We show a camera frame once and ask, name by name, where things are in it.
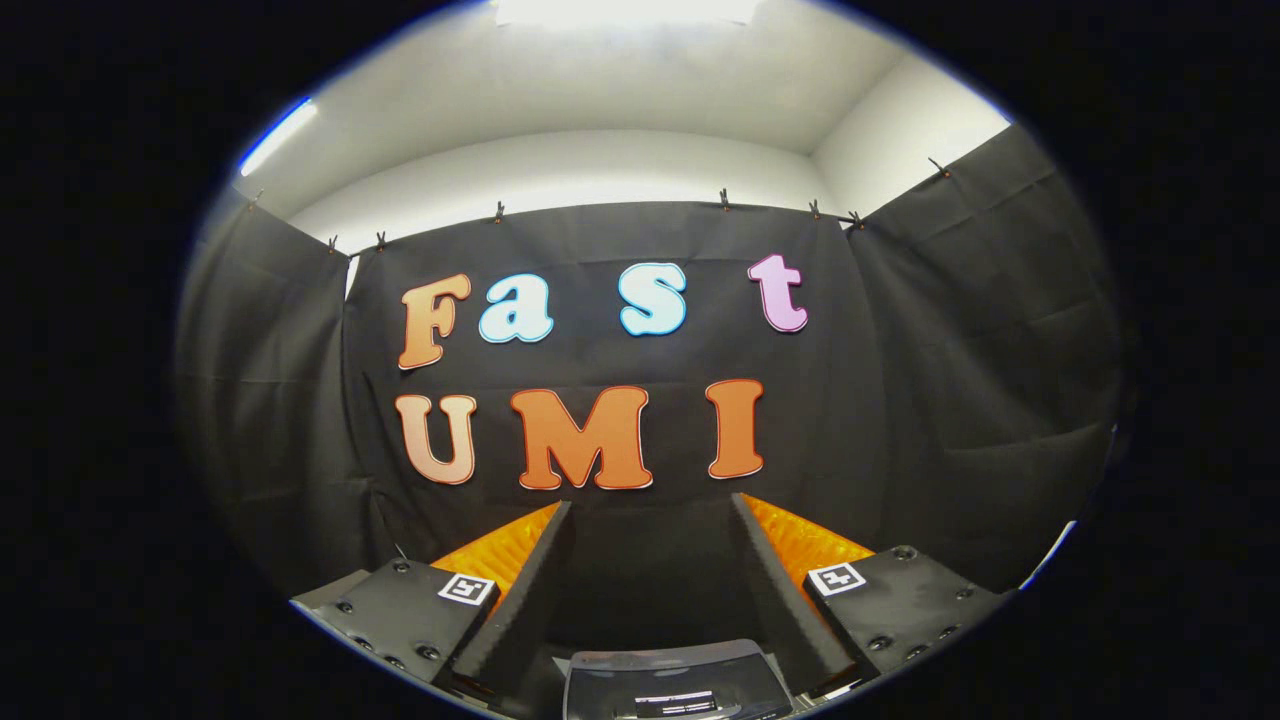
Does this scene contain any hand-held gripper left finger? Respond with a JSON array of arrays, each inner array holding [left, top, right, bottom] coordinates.
[[290, 500, 573, 699]]

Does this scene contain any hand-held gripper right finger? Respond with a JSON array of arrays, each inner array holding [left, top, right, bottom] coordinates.
[[731, 493, 1004, 698]]

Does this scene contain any grey top-load washing machine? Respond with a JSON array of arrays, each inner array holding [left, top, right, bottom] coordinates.
[[562, 638, 798, 720]]

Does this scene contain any black backdrop cloth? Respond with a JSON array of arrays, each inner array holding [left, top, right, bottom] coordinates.
[[175, 122, 1127, 651]]

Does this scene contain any row of black cloth clips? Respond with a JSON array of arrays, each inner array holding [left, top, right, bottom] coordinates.
[[248, 157, 949, 253]]

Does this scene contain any ceiling light panel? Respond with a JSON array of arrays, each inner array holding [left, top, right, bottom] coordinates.
[[493, 0, 763, 28]]

